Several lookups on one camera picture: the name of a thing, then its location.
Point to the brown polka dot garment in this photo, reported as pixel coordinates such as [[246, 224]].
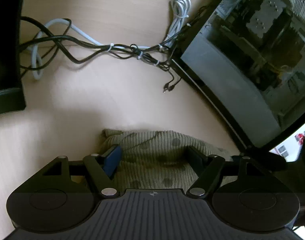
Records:
[[155, 159]]

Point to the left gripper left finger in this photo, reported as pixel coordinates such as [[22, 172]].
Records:
[[100, 170]]

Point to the black curved monitor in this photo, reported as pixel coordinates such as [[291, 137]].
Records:
[[11, 89]]

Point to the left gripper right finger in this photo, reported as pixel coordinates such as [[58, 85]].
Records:
[[209, 170]]

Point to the white glass computer case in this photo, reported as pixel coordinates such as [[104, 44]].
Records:
[[247, 58]]

